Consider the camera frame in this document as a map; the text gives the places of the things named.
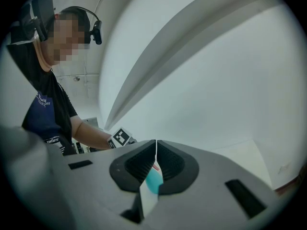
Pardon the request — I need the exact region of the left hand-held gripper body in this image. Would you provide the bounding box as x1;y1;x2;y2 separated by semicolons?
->
106;126;138;150

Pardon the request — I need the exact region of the person's left forearm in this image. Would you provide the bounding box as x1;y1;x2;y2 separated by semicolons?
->
70;115;112;150

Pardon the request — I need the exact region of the teal spray head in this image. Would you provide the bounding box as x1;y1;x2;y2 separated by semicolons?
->
144;163;165;195

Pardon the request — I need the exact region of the black mounted device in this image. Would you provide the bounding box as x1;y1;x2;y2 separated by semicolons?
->
6;0;56;46

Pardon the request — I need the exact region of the black printed t-shirt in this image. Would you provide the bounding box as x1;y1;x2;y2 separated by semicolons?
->
6;41;79;156

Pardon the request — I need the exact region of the person's head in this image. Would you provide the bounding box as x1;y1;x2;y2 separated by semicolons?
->
35;6;92;72

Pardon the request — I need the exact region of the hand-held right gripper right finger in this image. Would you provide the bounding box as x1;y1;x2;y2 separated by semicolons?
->
141;139;287;230

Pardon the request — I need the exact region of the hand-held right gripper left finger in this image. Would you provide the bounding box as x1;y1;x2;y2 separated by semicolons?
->
56;139;158;230

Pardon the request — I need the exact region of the black head-worn camera headset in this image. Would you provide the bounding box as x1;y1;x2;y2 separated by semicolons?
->
59;6;103;46

